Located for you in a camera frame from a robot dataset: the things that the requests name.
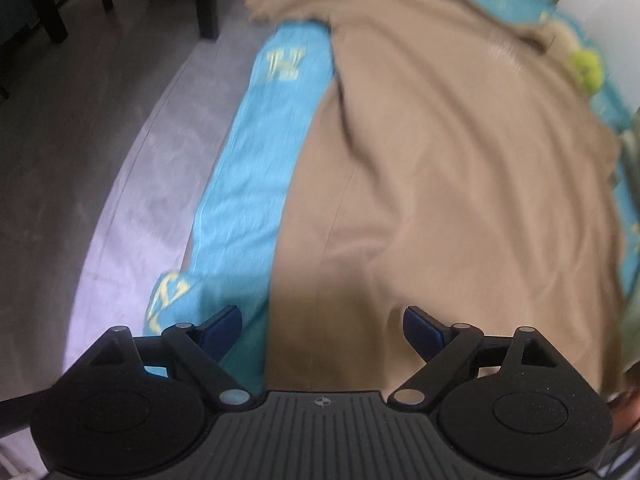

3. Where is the turquoise printed blanket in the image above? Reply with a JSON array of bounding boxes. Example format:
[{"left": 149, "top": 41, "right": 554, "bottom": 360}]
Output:
[{"left": 143, "top": 0, "right": 640, "bottom": 392}]

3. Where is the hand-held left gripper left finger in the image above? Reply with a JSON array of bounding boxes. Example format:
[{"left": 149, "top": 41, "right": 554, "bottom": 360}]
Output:
[{"left": 75, "top": 305, "right": 257, "bottom": 409}]

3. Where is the green plush toy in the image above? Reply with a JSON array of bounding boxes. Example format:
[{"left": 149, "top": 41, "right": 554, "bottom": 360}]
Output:
[{"left": 550, "top": 24, "right": 607, "bottom": 97}]

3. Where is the tan garment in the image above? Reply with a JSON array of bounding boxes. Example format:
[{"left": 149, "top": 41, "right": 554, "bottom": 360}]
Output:
[{"left": 245, "top": 0, "right": 629, "bottom": 397}]

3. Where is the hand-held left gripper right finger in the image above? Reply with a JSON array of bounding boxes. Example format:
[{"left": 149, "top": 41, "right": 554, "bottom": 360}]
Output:
[{"left": 388, "top": 305, "right": 562, "bottom": 409}]

